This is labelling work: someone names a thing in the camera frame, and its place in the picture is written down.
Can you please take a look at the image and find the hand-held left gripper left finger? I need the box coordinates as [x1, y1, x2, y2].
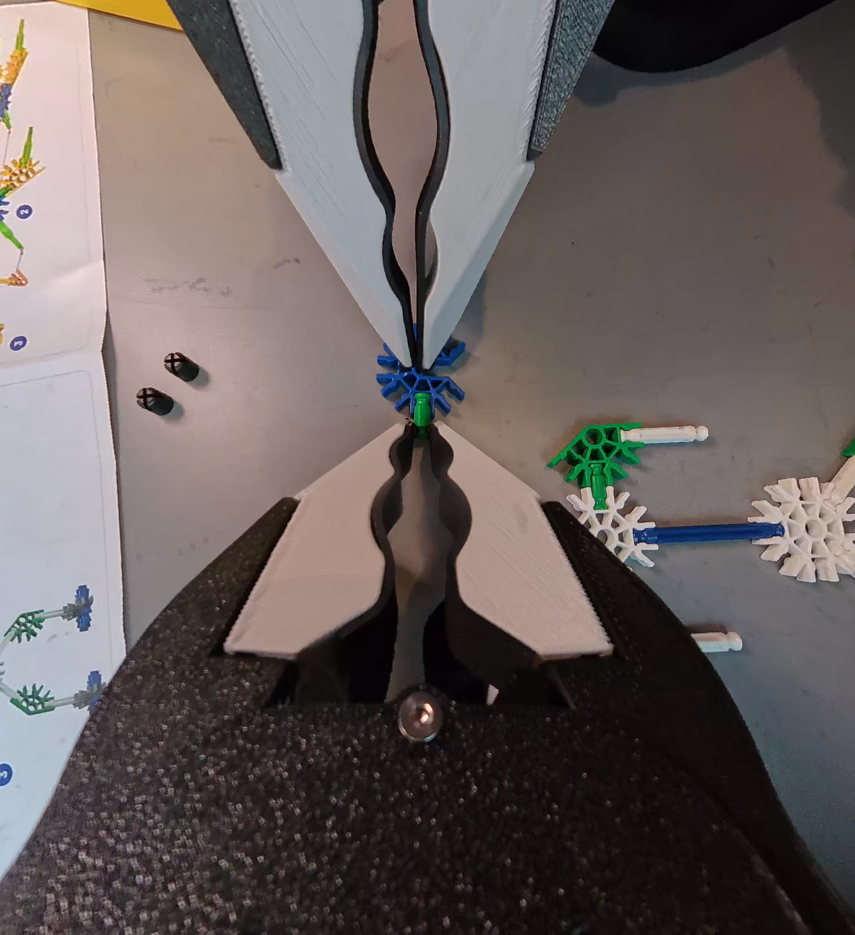
[223, 422, 417, 704]

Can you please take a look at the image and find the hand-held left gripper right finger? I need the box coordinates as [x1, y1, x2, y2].
[426, 424, 614, 704]

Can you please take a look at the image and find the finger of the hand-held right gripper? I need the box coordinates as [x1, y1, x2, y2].
[414, 0, 556, 364]
[236, 0, 417, 366]

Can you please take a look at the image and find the yellow plastic bin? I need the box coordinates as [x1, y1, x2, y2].
[55, 0, 184, 30]

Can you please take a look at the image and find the white green blue toy assembly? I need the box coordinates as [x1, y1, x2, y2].
[548, 412, 855, 655]

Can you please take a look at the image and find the blue toy connector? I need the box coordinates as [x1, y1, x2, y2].
[375, 325, 466, 417]

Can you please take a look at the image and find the folded paper instruction sheet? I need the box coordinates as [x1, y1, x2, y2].
[0, 0, 125, 907]

